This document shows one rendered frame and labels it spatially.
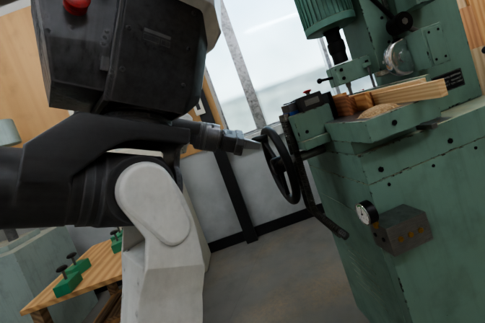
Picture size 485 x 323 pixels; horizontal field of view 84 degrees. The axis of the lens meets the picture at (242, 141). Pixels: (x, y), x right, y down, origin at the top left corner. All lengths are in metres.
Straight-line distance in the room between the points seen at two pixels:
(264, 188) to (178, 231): 1.92
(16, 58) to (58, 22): 2.44
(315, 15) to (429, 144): 0.53
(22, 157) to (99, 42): 0.18
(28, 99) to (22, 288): 1.40
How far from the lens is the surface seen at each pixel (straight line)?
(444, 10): 1.21
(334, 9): 1.02
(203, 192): 2.36
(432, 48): 1.01
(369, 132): 0.75
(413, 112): 0.82
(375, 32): 1.08
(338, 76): 1.02
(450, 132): 1.01
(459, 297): 1.16
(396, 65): 1.01
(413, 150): 0.93
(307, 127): 0.92
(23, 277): 2.32
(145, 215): 0.44
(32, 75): 2.81
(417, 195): 0.96
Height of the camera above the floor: 1.01
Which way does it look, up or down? 5 degrees down
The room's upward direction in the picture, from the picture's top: 20 degrees counter-clockwise
